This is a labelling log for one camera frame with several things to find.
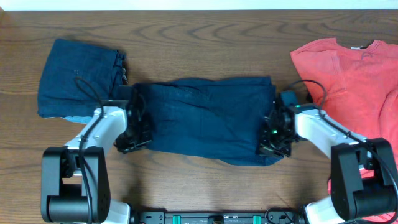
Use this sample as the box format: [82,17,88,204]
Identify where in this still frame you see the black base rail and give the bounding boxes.
[130,208,307,224]

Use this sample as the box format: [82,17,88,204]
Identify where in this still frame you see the red t-shirt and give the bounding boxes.
[289,37,398,223]

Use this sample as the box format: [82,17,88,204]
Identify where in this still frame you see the navy blue shorts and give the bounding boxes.
[135,77,282,166]
[37,39,126,124]

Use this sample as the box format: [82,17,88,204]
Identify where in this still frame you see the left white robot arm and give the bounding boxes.
[40,98,151,223]

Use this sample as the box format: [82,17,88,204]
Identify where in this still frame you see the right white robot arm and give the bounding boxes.
[258,104,397,223]

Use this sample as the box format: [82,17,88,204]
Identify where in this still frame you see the folded navy blue shorts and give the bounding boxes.
[37,39,126,124]

